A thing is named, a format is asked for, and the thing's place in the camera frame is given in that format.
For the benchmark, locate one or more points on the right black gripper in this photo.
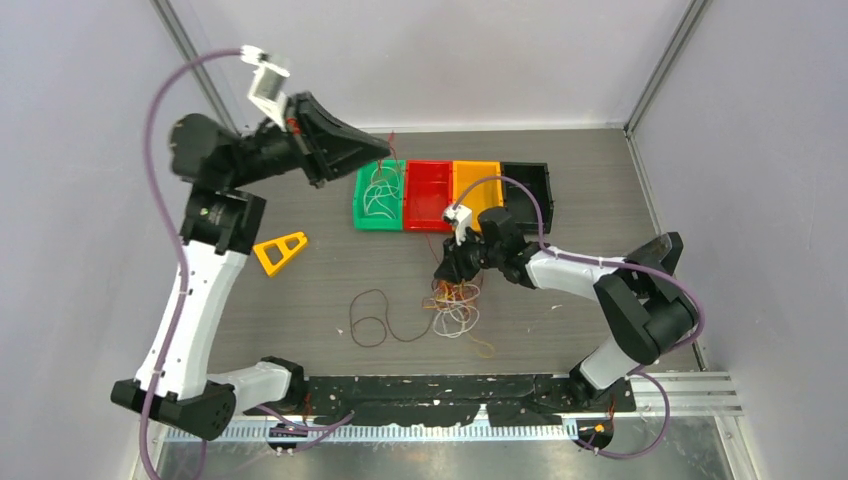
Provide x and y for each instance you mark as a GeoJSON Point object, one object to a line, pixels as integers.
{"type": "Point", "coordinates": [454, 267]}

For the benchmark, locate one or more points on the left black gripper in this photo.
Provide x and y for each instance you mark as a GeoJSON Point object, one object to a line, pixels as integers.
{"type": "Point", "coordinates": [327, 146]}

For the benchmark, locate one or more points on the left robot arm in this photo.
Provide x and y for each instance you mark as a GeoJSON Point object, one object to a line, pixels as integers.
{"type": "Point", "coordinates": [218, 232]}

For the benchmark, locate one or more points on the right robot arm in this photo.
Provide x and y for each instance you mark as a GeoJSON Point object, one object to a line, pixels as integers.
{"type": "Point", "coordinates": [647, 310]}

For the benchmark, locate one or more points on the green plastic bin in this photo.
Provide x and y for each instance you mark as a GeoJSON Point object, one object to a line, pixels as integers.
{"type": "Point", "coordinates": [377, 203]}

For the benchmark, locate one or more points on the yellow plastic bin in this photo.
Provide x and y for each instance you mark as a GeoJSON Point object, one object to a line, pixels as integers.
{"type": "Point", "coordinates": [486, 195]}

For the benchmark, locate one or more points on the red plastic bin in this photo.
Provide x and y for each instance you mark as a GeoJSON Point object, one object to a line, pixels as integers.
{"type": "Point", "coordinates": [428, 190]}

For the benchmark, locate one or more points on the black plastic bin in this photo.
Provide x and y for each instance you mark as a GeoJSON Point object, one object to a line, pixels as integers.
{"type": "Point", "coordinates": [534, 177]}

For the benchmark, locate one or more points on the yellow triangular plastic piece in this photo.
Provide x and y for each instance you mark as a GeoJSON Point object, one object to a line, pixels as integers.
{"type": "Point", "coordinates": [275, 254]}

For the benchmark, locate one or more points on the black clear-topped device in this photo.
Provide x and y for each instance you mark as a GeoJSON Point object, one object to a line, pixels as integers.
{"type": "Point", "coordinates": [661, 253]}

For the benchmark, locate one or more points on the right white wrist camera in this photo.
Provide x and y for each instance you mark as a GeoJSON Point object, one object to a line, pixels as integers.
{"type": "Point", "coordinates": [459, 217]}

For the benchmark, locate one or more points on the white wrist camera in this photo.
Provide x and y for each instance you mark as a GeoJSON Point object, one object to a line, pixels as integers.
{"type": "Point", "coordinates": [270, 74]}
{"type": "Point", "coordinates": [459, 217]}

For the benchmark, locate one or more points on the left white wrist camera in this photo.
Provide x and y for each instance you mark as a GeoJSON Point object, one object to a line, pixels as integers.
{"type": "Point", "coordinates": [270, 74]}

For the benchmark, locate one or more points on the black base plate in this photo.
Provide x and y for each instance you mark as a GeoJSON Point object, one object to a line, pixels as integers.
{"type": "Point", "coordinates": [451, 400]}

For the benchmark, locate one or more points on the slotted cable duct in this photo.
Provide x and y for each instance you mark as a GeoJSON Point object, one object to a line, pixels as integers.
{"type": "Point", "coordinates": [254, 431]}

